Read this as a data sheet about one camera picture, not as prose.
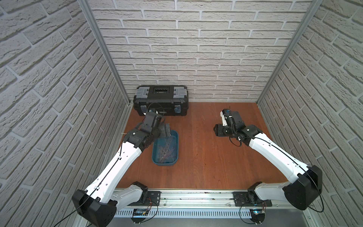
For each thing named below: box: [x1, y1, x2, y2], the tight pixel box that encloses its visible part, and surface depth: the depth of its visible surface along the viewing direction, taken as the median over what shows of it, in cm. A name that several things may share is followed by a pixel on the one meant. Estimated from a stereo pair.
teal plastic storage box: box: [151, 129, 179, 166], surface depth 91 cm
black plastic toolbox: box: [132, 85, 190, 116], surface depth 102 cm
